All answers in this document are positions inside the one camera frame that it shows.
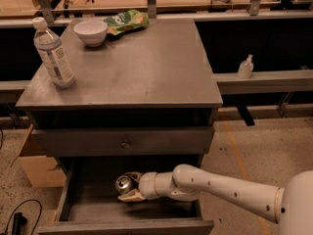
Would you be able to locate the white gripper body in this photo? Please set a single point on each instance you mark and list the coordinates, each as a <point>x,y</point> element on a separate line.
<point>148,185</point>

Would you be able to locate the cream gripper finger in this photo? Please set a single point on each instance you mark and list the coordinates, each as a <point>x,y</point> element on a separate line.
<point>131,196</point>
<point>135,175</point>

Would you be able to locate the green 7up can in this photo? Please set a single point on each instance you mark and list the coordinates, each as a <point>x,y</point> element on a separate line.
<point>124,184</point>

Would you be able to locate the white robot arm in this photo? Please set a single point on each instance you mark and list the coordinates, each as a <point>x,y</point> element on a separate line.
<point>290,207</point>

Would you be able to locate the round drawer knob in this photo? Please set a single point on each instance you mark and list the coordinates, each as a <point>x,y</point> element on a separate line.
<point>125,145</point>

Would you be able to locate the closed top drawer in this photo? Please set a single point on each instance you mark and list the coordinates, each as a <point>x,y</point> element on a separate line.
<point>84,142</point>

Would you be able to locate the open middle drawer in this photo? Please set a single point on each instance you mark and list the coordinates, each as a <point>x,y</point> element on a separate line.
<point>89,203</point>

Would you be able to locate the grey drawer cabinet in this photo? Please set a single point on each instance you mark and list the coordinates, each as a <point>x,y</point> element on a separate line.
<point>155,77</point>

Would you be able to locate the cardboard box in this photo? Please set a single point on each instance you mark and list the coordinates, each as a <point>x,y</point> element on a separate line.
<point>40,170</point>

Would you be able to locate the white bowl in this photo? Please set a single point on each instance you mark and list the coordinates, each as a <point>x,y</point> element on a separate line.
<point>92,33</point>

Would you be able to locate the hand sanitizer bottle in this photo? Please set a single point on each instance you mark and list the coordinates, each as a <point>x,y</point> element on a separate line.
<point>246,68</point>

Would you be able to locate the green chip bag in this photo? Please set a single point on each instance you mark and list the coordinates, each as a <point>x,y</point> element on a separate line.
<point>126,21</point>

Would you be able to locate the clear plastic water bottle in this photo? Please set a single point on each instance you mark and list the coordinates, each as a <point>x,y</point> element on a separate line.
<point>52,53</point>

